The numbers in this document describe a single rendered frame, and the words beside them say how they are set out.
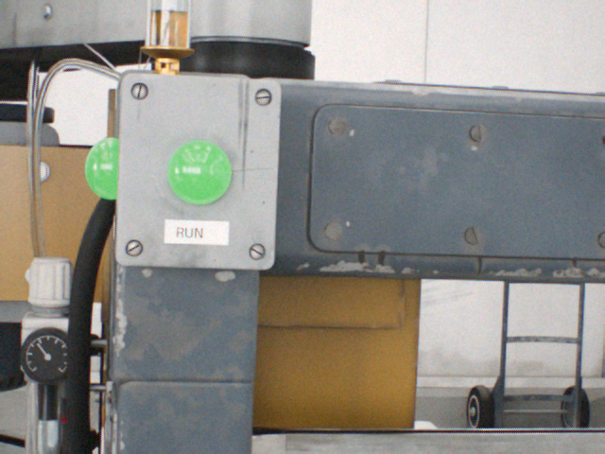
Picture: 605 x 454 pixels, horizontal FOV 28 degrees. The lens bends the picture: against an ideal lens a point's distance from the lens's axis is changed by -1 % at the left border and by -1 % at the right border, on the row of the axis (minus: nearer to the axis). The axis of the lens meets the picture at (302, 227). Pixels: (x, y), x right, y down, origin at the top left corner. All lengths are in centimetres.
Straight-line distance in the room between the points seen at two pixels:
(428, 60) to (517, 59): 45
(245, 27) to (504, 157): 19
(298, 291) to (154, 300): 27
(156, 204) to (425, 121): 16
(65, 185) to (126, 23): 23
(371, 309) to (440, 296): 517
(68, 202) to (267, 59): 31
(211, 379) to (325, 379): 32
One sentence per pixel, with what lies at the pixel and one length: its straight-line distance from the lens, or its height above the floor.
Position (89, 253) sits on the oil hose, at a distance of 64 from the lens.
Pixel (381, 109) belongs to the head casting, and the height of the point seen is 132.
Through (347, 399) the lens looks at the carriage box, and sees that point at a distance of 96.
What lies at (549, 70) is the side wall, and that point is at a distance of 621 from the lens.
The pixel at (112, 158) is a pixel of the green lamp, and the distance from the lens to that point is 59.
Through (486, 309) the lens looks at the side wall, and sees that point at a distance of 614.
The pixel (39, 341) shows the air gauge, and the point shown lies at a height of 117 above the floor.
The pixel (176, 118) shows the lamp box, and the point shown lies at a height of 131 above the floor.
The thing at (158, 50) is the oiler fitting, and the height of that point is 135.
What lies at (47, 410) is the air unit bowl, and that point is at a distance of 85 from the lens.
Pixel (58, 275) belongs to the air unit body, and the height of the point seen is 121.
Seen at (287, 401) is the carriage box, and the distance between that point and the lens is 95.
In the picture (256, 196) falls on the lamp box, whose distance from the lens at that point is 58.
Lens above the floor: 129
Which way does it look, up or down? 3 degrees down
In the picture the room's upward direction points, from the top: 2 degrees clockwise
